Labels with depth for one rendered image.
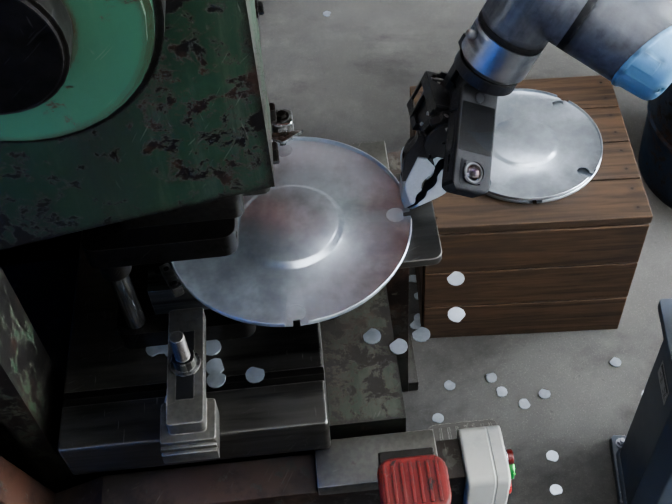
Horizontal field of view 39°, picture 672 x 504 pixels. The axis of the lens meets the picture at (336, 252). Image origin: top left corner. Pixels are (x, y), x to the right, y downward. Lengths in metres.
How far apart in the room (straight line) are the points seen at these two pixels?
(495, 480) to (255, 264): 0.37
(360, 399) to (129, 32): 0.70
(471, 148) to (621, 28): 0.19
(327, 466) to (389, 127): 1.38
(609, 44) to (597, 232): 0.84
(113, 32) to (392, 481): 0.58
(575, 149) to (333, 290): 0.86
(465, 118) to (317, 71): 1.55
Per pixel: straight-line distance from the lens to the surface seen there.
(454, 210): 1.71
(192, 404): 1.04
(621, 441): 1.86
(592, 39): 0.95
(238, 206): 0.99
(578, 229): 1.74
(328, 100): 2.44
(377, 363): 1.17
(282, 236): 1.11
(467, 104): 1.01
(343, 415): 1.13
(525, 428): 1.87
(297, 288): 1.07
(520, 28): 0.96
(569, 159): 1.80
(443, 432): 1.67
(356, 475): 1.10
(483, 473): 1.12
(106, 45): 0.54
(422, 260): 1.09
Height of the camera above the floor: 1.64
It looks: 51 degrees down
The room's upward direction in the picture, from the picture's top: 5 degrees counter-clockwise
